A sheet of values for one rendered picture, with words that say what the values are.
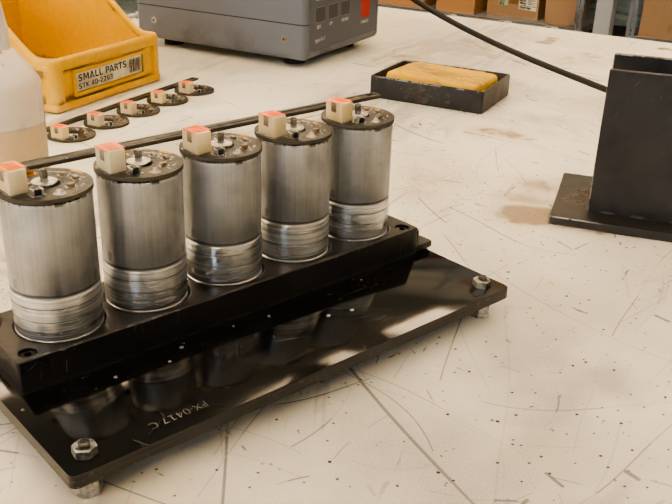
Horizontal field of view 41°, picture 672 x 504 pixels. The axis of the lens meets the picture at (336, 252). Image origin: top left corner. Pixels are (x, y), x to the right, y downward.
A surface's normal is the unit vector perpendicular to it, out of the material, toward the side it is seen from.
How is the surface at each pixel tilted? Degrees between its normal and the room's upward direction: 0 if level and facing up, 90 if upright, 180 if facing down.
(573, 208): 0
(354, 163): 90
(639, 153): 90
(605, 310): 0
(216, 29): 90
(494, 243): 0
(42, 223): 90
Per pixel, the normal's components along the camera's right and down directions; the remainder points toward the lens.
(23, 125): 0.74, 0.30
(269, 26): -0.49, 0.35
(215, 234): -0.03, 0.42
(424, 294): 0.03, -0.91
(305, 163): 0.40, 0.40
